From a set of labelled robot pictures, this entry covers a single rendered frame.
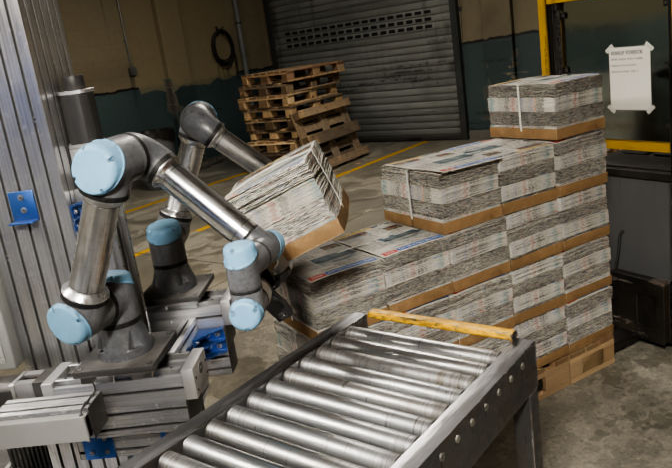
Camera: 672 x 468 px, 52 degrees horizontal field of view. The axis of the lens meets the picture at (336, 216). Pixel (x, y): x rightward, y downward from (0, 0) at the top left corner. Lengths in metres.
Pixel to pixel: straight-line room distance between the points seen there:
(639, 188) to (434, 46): 6.61
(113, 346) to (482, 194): 1.41
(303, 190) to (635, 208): 2.11
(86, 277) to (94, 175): 0.28
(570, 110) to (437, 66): 7.03
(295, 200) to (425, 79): 8.24
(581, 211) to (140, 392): 1.90
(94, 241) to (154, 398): 0.51
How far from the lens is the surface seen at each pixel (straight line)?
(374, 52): 10.38
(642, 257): 3.64
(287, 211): 1.83
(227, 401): 1.66
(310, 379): 1.69
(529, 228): 2.81
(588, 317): 3.19
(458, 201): 2.54
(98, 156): 1.61
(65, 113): 2.13
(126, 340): 1.95
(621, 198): 3.61
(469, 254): 2.62
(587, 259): 3.09
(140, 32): 10.10
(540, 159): 2.80
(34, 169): 2.10
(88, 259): 1.74
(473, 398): 1.52
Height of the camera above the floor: 1.56
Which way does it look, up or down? 14 degrees down
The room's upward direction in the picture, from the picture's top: 8 degrees counter-clockwise
